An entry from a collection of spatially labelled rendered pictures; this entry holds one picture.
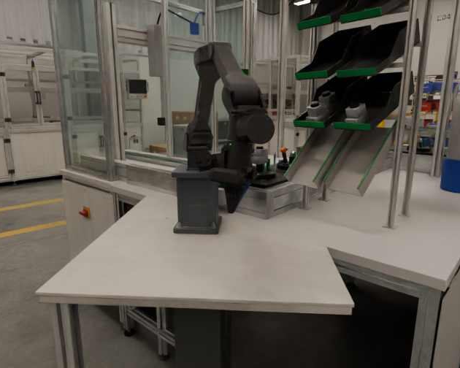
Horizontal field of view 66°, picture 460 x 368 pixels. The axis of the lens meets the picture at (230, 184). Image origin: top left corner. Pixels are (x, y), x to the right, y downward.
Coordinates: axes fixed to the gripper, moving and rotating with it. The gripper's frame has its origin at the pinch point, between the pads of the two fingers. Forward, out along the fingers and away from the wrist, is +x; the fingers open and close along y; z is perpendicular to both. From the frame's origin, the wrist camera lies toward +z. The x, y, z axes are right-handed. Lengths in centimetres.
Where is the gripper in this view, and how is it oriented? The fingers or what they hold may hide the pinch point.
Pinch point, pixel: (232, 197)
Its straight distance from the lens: 77.5
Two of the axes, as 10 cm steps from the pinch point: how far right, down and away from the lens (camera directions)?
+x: -1.3, 9.8, 1.2
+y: -2.7, 0.8, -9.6
